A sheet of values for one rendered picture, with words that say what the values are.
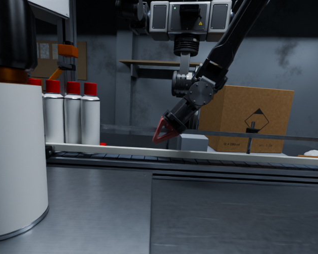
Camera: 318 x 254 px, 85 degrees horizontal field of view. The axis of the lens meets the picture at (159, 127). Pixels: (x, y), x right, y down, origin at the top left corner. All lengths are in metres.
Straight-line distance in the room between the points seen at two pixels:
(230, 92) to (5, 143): 0.67
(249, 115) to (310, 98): 3.15
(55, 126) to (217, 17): 0.85
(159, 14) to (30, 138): 0.89
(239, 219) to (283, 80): 3.39
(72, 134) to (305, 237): 0.57
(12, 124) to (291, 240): 0.46
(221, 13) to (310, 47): 3.01
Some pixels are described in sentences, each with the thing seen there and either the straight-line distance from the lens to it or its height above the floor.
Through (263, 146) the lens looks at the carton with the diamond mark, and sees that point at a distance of 0.86.
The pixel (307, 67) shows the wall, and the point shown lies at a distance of 3.88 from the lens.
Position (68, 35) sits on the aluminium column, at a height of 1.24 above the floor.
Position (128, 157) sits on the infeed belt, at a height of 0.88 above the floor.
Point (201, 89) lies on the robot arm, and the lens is 0.42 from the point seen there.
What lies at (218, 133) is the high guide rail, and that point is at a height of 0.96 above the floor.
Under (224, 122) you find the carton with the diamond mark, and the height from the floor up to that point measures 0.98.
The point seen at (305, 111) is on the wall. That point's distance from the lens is 3.89.
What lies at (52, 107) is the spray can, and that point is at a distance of 0.55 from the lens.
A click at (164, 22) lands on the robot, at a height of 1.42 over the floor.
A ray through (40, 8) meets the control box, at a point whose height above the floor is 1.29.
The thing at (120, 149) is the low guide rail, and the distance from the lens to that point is 0.49.
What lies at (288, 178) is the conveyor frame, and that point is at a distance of 0.64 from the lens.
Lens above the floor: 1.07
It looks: 11 degrees down
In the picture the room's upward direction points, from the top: 4 degrees clockwise
